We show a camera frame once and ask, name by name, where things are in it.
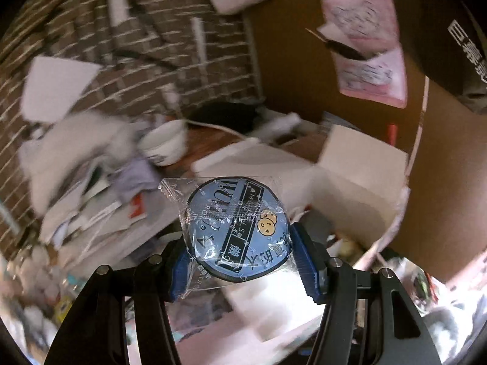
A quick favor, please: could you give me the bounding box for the brown wooden box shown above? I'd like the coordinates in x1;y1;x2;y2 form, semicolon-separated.
162;126;242;178

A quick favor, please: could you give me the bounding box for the grey fluffy fur pile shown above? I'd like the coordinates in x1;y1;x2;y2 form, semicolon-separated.
25;109;136;217

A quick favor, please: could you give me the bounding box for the pink cartoon hanging organizer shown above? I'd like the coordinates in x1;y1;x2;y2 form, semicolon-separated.
317;0;407;109

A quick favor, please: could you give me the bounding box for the white panda bowl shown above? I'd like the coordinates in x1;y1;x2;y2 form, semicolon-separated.
137;120;188;166

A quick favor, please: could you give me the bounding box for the purple grey cloth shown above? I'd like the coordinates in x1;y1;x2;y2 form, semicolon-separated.
108;157;161;204

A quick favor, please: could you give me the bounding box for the round blue badge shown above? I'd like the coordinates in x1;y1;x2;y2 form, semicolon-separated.
159;176;296;299

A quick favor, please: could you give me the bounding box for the stack of books and papers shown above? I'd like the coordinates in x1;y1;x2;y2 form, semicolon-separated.
39;177;177;275

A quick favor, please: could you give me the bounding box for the white paper sheet on wall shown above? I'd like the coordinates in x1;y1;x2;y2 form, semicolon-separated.
20;56;102;123

